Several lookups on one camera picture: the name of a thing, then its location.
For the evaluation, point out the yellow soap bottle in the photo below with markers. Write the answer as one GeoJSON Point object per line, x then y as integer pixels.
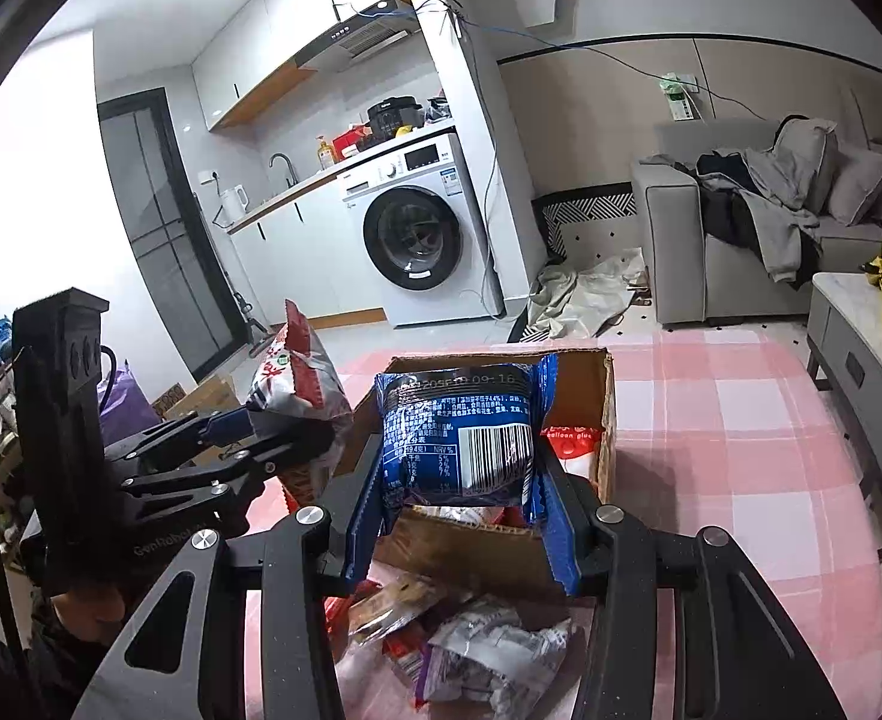
{"type": "Point", "coordinates": [325, 154]}

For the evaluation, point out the white cabinets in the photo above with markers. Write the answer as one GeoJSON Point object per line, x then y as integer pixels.
{"type": "Point", "coordinates": [306, 255]}
{"type": "Point", "coordinates": [276, 30]}

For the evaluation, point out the curved kitchen faucet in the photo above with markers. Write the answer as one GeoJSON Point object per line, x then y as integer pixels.
{"type": "Point", "coordinates": [287, 169]}

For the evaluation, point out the dark glass door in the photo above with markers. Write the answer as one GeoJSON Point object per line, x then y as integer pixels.
{"type": "Point", "coordinates": [163, 240]}

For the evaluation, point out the purple bag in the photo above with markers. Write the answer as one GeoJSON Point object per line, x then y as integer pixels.
{"type": "Point", "coordinates": [130, 405]}

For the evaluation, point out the black pressure cooker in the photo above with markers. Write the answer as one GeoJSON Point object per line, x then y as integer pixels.
{"type": "Point", "coordinates": [394, 118]}

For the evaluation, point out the white washing machine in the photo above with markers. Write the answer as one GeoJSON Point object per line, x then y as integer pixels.
{"type": "Point", "coordinates": [411, 232]}

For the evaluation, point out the blue snack packet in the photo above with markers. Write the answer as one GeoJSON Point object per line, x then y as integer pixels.
{"type": "Point", "coordinates": [448, 435]}

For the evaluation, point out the white electric kettle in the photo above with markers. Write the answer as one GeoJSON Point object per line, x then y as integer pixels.
{"type": "Point", "coordinates": [234, 201]}

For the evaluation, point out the person's left hand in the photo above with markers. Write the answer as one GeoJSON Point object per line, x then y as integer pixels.
{"type": "Point", "coordinates": [96, 611]}

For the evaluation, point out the floor mop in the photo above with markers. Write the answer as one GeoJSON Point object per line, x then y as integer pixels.
{"type": "Point", "coordinates": [244, 315]}

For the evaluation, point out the red box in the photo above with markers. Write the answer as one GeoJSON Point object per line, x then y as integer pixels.
{"type": "Point", "coordinates": [351, 144]}

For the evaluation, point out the beige snack packet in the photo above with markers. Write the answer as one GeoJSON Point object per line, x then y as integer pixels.
{"type": "Point", "coordinates": [403, 600]}

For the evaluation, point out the grey and black clothes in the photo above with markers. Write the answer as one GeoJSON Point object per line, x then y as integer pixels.
{"type": "Point", "coordinates": [763, 217]}

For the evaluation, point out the red white snack packet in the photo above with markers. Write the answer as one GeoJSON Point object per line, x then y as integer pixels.
{"type": "Point", "coordinates": [576, 451]}

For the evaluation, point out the white coffee table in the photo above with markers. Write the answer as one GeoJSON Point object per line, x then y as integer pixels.
{"type": "Point", "coordinates": [846, 360]}

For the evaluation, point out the printed cardboard box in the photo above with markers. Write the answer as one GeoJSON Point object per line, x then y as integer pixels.
{"type": "Point", "coordinates": [208, 394]}

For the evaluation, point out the brown cardboard box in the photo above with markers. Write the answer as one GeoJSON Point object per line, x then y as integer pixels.
{"type": "Point", "coordinates": [471, 555]}

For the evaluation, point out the small red snack packet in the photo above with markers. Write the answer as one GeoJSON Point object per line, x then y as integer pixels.
{"type": "Point", "coordinates": [403, 660]}

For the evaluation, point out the white red noodle snack bag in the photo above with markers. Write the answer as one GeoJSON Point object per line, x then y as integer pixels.
{"type": "Point", "coordinates": [298, 382]}

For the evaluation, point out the white lower cabinets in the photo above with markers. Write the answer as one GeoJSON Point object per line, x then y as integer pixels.
{"type": "Point", "coordinates": [306, 255]}

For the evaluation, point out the dark crumpled bag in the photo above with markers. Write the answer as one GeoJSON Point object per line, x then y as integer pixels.
{"type": "Point", "coordinates": [438, 111]}

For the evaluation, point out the purple white snack packet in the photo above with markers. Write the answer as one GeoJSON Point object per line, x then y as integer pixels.
{"type": "Point", "coordinates": [486, 645]}

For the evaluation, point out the steel range hood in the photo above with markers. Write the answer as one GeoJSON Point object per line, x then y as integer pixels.
{"type": "Point", "coordinates": [358, 34]}

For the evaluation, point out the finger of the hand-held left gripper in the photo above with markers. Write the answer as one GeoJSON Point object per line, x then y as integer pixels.
{"type": "Point", "coordinates": [201, 431]}
{"type": "Point", "coordinates": [216, 484]}

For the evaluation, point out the pink checked tablecloth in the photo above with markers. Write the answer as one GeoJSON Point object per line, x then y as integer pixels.
{"type": "Point", "coordinates": [711, 427]}

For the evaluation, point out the white upper cabinets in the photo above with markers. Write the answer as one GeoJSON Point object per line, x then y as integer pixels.
{"type": "Point", "coordinates": [276, 30]}

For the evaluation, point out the grey sofa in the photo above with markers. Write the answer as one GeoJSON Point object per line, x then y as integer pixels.
{"type": "Point", "coordinates": [673, 255]}

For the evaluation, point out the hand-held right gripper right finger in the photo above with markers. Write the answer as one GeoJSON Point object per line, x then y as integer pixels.
{"type": "Point", "coordinates": [561, 532]}

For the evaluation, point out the white cloth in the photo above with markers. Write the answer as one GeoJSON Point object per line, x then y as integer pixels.
{"type": "Point", "coordinates": [583, 292]}

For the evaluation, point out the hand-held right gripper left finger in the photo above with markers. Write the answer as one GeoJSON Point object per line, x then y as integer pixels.
{"type": "Point", "coordinates": [362, 525]}

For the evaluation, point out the black white patterned mat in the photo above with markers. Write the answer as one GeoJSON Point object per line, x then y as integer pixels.
{"type": "Point", "coordinates": [583, 217]}

